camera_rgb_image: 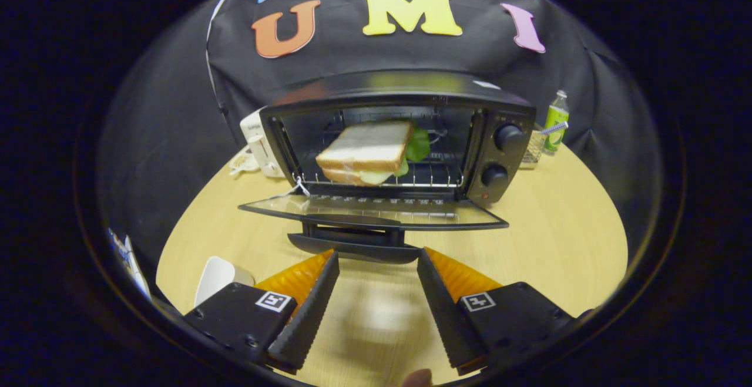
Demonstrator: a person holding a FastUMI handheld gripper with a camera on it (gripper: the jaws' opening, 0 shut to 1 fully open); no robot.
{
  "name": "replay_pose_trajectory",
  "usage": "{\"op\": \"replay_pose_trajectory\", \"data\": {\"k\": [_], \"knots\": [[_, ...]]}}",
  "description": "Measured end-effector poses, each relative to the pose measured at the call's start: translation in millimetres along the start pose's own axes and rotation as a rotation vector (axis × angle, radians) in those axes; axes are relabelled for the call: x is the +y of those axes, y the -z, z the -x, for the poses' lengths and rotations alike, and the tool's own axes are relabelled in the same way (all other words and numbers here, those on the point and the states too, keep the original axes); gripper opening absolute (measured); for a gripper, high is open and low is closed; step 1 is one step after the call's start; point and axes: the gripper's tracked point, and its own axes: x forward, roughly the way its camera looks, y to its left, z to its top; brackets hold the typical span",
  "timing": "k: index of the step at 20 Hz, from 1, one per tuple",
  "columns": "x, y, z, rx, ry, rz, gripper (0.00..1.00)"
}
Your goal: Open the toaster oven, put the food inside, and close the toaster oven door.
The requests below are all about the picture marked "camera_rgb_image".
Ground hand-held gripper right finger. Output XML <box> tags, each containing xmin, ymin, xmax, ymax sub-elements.
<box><xmin>416</xmin><ymin>246</ymin><xmax>575</xmax><ymax>376</ymax></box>

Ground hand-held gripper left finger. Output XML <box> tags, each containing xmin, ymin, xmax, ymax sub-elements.
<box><xmin>182</xmin><ymin>249</ymin><xmax>341</xmax><ymax>374</ymax></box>

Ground black toaster oven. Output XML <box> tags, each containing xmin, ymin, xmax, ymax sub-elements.
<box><xmin>238</xmin><ymin>70</ymin><xmax>536</xmax><ymax>264</ymax></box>

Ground lettuce sandwich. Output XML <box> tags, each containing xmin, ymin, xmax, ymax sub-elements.
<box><xmin>315</xmin><ymin>120</ymin><xmax>431</xmax><ymax>187</ymax></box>

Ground white pop-up toaster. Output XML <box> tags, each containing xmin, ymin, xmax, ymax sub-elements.
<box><xmin>240</xmin><ymin>108</ymin><xmax>286</xmax><ymax>178</ymax></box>

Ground white dish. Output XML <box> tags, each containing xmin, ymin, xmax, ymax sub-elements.
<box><xmin>194</xmin><ymin>256</ymin><xmax>256</xmax><ymax>307</ymax></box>

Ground white patterned packet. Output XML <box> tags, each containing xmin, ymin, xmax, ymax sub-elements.
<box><xmin>229</xmin><ymin>146</ymin><xmax>260</xmax><ymax>175</ymax></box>

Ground white printed papers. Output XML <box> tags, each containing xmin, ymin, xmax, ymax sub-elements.
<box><xmin>108</xmin><ymin>227</ymin><xmax>152</xmax><ymax>301</ymax></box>

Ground green label drink bottle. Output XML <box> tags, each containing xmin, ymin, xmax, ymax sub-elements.
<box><xmin>543</xmin><ymin>90</ymin><xmax>569</xmax><ymax>154</ymax></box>

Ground black backdrop cloth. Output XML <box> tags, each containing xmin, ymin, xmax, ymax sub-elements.
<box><xmin>97</xmin><ymin>0</ymin><xmax>664</xmax><ymax>294</ymax></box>

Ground wire mesh basket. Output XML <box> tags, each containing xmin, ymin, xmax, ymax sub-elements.
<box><xmin>520</xmin><ymin>122</ymin><xmax>569</xmax><ymax>169</ymax></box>

